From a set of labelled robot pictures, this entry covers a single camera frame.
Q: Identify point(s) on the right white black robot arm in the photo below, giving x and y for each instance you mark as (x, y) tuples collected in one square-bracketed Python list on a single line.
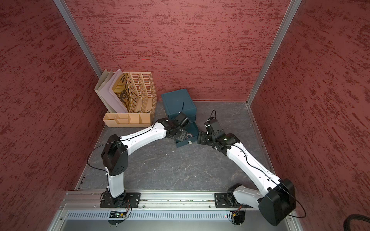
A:
[(274, 197)]

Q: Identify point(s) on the beige folder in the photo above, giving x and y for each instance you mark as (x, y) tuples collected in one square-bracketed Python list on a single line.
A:
[(103, 80)]

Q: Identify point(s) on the teal drawer cabinet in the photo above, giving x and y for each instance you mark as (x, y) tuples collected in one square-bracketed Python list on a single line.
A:
[(177, 102)]

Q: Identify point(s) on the pink folder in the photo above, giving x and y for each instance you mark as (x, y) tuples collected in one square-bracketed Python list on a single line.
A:
[(110, 96)]

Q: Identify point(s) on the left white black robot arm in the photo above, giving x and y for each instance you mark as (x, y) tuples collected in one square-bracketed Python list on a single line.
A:
[(116, 151)]

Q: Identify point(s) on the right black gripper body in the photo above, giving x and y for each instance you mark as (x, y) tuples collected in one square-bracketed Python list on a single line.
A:
[(206, 138)]

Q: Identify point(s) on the aluminium front rail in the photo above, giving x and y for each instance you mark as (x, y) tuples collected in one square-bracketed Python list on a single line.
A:
[(147, 200)]

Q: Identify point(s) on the yellow patterned book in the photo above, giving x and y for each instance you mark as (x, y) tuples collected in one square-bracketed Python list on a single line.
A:
[(121, 90)]

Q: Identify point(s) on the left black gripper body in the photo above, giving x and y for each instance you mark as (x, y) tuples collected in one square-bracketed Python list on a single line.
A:
[(180, 135)]

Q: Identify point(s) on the beige plastic file organizer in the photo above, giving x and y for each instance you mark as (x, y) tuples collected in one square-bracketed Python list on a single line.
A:
[(143, 103)]

